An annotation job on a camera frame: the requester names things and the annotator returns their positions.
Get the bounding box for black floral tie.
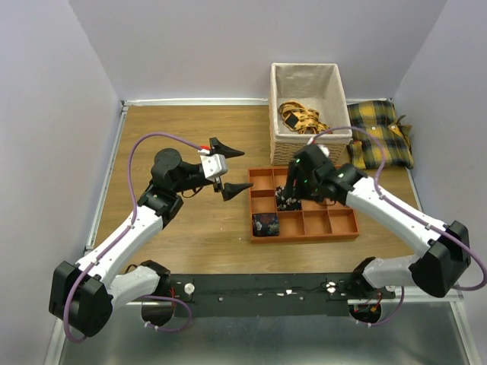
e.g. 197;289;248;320
275;186;302;211

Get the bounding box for orange compartment tray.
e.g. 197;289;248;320
248;167;359;244

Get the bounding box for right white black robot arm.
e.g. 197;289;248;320
284;144;471;298

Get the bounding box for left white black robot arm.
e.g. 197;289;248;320
49;138;251;343

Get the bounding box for rolled dark floral tie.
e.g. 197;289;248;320
252;213;280;237

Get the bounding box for orange patterned tie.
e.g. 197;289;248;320
279;100;329;135

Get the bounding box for wicker basket with liner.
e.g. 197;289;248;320
269;62;352;165

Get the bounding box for yellow plaid shirt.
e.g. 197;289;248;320
347;100;414;170

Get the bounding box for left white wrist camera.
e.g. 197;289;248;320
198;147;228;182

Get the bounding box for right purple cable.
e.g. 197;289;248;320
311;126;487;328

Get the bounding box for purple cable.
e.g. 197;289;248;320
311;126;487;328
63;132;210;343

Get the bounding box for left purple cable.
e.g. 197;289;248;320
63;132;210;343

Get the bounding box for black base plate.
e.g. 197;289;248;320
170;273;377;318

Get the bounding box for aluminium frame rail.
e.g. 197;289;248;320
60;271;464;305

